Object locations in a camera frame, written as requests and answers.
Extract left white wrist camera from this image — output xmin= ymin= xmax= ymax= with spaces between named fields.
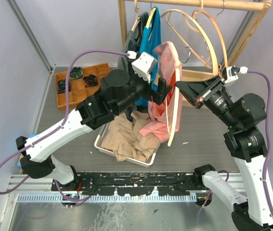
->
xmin=127 ymin=51 xmax=158 ymax=83

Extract wooden hanger blue shirt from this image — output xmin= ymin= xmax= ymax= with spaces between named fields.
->
xmin=146 ymin=1 xmax=156 ymax=41

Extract wooden hanger grey shirt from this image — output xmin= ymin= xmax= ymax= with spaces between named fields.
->
xmin=131 ymin=0 xmax=141 ymax=32

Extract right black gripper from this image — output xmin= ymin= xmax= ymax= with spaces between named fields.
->
xmin=174 ymin=74 xmax=240 ymax=129

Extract beige t shirt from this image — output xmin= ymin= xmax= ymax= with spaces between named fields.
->
xmin=101 ymin=111 xmax=161 ymax=162

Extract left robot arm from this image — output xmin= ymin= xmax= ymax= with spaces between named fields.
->
xmin=16 ymin=69 xmax=172 ymax=191

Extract wooden hanger with metal hook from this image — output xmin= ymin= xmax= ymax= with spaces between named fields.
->
xmin=192 ymin=0 xmax=228 ymax=66

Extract rolled dark sock top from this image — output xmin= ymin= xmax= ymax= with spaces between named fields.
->
xmin=69 ymin=67 xmax=83 ymax=80

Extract wooden clothes rack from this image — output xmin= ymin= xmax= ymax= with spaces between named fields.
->
xmin=117 ymin=0 xmax=273 ymax=109

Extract grey t shirt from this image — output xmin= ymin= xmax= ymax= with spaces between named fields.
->
xmin=117 ymin=11 xmax=151 ymax=121

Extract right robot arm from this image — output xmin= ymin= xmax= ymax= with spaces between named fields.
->
xmin=175 ymin=77 xmax=273 ymax=231

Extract blue patterned cloth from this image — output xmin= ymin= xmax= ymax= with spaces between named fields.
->
xmin=16 ymin=133 xmax=36 ymax=168

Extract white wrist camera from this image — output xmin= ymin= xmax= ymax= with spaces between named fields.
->
xmin=222 ymin=66 xmax=248 ymax=88
xmin=127 ymin=51 xmax=158 ymax=83

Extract brown wooden compartment tray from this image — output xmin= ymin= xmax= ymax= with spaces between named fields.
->
xmin=55 ymin=63 xmax=110 ymax=111

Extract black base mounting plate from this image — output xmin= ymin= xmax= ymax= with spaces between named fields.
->
xmin=60 ymin=172 xmax=208 ymax=196

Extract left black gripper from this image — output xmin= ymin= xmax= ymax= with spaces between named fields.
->
xmin=115 ymin=59 xmax=173 ymax=114

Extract rolled black sock left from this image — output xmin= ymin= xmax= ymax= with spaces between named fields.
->
xmin=57 ymin=79 xmax=66 ymax=94

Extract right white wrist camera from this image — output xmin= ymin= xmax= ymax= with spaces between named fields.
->
xmin=222 ymin=66 xmax=248 ymax=88

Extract pink t shirt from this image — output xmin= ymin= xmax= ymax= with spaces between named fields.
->
xmin=140 ymin=41 xmax=183 ymax=143

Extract blue t shirt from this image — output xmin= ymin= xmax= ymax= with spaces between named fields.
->
xmin=136 ymin=7 xmax=161 ymax=108

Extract white plastic basket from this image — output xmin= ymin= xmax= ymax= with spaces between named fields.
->
xmin=94 ymin=124 xmax=157 ymax=167

